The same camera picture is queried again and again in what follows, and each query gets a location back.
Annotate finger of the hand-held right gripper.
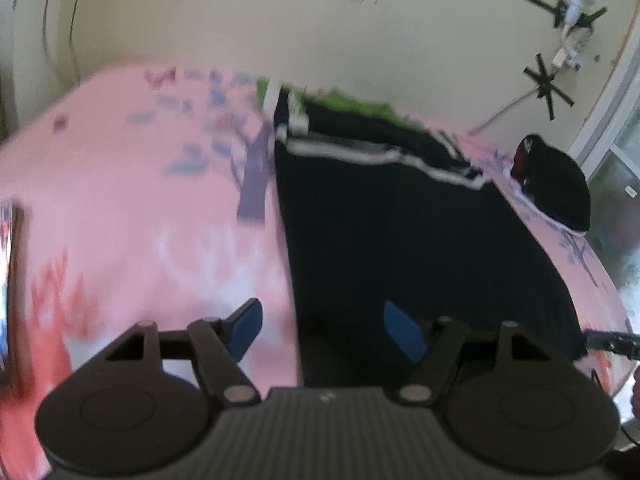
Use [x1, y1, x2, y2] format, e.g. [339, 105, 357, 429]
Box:
[582, 329, 640, 361]

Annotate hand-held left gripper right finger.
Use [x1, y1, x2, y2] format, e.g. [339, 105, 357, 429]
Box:
[383, 301, 572, 408]

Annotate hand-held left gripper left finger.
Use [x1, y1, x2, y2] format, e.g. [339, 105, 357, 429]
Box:
[102, 298, 263, 407]

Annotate black pants with white stripes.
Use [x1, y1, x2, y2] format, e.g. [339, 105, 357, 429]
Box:
[260, 80, 588, 391]

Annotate black folded clothes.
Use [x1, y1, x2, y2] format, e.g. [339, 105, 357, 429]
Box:
[517, 134, 592, 232]

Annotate white folded cloth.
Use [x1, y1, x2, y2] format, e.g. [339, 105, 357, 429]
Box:
[515, 185, 590, 238]

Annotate pink floral bedsheet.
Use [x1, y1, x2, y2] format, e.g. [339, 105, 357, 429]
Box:
[0, 65, 640, 480]

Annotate red and black cloth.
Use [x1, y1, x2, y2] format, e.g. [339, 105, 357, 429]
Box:
[510, 139, 537, 187]

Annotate white framed window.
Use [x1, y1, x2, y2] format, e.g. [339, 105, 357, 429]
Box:
[570, 35, 640, 321]

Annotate green cloth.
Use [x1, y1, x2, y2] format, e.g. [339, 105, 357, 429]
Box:
[256, 77, 416, 128]

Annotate dark framed colourful panel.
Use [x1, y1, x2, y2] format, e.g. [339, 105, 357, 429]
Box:
[0, 200, 23, 386]

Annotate white wall cable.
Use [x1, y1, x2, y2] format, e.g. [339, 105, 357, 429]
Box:
[469, 91, 541, 136]

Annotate black tape cross with cable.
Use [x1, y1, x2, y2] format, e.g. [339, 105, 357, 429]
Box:
[523, 54, 576, 122]

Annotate white wall socket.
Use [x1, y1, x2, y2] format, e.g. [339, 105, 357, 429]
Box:
[551, 46, 585, 73]

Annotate dark wall cable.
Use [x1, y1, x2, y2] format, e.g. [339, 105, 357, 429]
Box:
[65, 0, 85, 86]
[42, 0, 67, 73]

